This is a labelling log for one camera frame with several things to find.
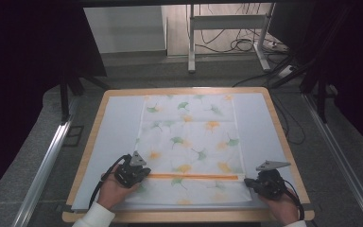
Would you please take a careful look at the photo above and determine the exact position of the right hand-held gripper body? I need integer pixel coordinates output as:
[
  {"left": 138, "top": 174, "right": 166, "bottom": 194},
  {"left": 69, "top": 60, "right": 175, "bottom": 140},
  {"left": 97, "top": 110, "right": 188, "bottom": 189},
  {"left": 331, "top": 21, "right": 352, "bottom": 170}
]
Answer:
[{"left": 252, "top": 160, "right": 292, "bottom": 201}]

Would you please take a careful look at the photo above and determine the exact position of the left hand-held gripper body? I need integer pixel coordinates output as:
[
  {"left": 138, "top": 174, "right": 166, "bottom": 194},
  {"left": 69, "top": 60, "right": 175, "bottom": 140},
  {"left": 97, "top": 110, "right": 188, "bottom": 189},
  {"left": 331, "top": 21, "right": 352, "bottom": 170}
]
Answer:
[{"left": 114, "top": 150, "right": 148, "bottom": 189}]

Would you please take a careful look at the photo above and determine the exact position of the white leaf-print mesh laundry bag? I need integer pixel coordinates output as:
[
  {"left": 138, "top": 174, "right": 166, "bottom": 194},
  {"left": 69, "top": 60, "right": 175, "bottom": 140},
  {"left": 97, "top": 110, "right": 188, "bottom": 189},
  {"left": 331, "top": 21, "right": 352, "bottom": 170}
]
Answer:
[{"left": 124, "top": 94, "right": 253, "bottom": 206}]

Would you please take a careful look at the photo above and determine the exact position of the person's left hand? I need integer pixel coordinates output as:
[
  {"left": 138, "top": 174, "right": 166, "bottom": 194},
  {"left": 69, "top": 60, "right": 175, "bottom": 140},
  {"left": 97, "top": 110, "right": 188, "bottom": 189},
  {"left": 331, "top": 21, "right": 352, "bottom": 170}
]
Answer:
[{"left": 96, "top": 164, "right": 141, "bottom": 211}]

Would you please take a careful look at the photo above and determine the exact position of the person's right hand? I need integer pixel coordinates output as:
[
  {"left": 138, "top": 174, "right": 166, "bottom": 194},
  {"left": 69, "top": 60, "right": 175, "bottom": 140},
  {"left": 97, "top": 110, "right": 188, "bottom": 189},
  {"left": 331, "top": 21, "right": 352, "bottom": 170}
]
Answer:
[{"left": 258, "top": 187, "right": 301, "bottom": 226}]

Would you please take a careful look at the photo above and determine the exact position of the white table mat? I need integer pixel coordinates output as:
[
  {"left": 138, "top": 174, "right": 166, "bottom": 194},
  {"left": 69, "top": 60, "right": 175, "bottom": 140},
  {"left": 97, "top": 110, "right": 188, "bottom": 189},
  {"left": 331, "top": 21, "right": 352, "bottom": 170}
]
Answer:
[{"left": 70, "top": 93, "right": 297, "bottom": 212}]

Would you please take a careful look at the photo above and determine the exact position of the wooden table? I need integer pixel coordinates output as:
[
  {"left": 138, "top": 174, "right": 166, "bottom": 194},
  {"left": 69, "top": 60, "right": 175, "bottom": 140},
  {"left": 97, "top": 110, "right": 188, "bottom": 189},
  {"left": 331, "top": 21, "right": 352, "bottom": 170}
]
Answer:
[{"left": 61, "top": 87, "right": 316, "bottom": 224}]

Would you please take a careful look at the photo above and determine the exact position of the black floor plate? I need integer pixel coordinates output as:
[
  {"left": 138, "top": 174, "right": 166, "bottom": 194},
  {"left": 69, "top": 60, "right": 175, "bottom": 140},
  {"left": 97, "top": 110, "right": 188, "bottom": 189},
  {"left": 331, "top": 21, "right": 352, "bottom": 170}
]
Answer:
[{"left": 62, "top": 125, "right": 85, "bottom": 148}]

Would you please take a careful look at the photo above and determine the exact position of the black stand leg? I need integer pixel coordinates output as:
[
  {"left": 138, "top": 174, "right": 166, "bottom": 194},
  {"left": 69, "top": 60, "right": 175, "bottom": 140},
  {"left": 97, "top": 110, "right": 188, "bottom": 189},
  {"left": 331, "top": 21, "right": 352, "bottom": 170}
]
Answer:
[
  {"left": 60, "top": 70, "right": 112, "bottom": 125},
  {"left": 268, "top": 53, "right": 338, "bottom": 125}
]

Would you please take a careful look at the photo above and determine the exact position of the white power strip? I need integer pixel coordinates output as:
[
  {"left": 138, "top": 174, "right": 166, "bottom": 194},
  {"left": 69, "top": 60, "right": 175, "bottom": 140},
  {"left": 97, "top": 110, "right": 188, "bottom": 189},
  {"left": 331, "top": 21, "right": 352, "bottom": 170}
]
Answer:
[{"left": 277, "top": 64, "right": 298, "bottom": 79}]

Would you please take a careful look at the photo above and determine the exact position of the white cabinet panel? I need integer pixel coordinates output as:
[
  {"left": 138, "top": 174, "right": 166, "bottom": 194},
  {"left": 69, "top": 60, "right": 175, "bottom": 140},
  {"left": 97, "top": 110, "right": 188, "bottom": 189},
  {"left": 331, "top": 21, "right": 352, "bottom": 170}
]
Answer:
[{"left": 83, "top": 6, "right": 168, "bottom": 55}]

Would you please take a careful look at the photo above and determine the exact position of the dark curtain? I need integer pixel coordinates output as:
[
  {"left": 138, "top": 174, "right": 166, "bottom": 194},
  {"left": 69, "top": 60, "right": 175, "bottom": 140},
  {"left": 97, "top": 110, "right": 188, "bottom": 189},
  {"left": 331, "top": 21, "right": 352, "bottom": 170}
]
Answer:
[
  {"left": 0, "top": 0, "right": 108, "bottom": 204},
  {"left": 268, "top": 0, "right": 363, "bottom": 159}
]

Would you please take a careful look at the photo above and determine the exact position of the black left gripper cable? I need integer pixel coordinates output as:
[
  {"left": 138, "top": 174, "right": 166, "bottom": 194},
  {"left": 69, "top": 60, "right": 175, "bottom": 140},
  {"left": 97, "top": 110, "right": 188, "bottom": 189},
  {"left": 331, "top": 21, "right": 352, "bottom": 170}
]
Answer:
[{"left": 88, "top": 154, "right": 131, "bottom": 210}]

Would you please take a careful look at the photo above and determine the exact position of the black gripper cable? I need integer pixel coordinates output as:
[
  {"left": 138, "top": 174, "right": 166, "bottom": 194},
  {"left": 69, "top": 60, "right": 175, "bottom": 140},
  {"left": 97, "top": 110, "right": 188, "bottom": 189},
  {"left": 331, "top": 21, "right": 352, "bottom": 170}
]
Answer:
[
  {"left": 283, "top": 179, "right": 306, "bottom": 221},
  {"left": 88, "top": 154, "right": 131, "bottom": 210}
]

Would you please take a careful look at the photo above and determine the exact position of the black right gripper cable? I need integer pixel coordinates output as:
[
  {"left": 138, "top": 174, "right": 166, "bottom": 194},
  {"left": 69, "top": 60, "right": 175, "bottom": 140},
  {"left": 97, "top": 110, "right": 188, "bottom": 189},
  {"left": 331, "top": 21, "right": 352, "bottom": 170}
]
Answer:
[{"left": 283, "top": 179, "right": 306, "bottom": 221}]

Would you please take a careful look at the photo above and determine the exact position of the thin black floor cable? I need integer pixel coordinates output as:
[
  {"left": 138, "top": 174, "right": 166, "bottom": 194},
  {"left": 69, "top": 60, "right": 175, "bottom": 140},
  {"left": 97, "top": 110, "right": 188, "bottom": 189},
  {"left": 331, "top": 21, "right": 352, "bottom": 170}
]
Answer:
[{"left": 270, "top": 91, "right": 306, "bottom": 147}]

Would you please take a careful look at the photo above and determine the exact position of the aluminium floor rail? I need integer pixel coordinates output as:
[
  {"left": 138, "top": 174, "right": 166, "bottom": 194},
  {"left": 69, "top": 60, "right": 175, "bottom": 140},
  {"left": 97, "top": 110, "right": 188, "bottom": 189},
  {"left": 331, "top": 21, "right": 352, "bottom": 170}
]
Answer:
[
  {"left": 12, "top": 97, "right": 80, "bottom": 227},
  {"left": 302, "top": 93, "right": 363, "bottom": 227}
]

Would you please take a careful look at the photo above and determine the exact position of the white metal stand frame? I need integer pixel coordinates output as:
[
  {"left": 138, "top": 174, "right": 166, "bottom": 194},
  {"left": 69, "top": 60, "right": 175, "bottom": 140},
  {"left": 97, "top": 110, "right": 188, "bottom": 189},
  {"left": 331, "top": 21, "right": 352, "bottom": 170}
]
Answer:
[{"left": 187, "top": 3, "right": 276, "bottom": 74}]

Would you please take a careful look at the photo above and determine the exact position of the black floor cable bundle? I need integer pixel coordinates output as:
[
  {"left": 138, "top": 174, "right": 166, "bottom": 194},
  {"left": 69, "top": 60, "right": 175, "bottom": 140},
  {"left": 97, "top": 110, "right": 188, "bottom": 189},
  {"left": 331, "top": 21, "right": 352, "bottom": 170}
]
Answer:
[{"left": 198, "top": 27, "right": 266, "bottom": 55}]

